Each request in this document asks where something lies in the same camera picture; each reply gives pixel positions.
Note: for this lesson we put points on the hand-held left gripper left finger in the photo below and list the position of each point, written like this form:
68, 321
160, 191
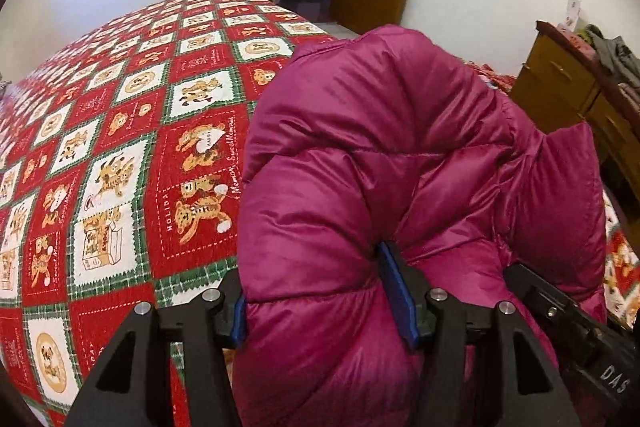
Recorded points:
239, 317

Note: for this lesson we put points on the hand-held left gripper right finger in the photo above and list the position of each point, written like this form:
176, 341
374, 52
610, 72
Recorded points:
397, 292

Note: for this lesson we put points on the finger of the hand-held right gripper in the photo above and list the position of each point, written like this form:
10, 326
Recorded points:
545, 294

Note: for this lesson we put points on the magenta down jacket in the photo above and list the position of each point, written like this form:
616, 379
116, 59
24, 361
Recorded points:
380, 157

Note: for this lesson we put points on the red checkered printed blanket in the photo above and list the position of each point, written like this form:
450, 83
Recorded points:
125, 157

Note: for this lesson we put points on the wooden dresser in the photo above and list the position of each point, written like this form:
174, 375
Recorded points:
570, 92

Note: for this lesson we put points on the red patterned cloth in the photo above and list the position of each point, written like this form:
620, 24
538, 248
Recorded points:
495, 77

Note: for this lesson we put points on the grey garment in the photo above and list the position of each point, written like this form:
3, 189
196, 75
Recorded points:
612, 52

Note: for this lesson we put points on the white paper card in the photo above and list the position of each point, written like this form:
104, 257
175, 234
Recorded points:
574, 12

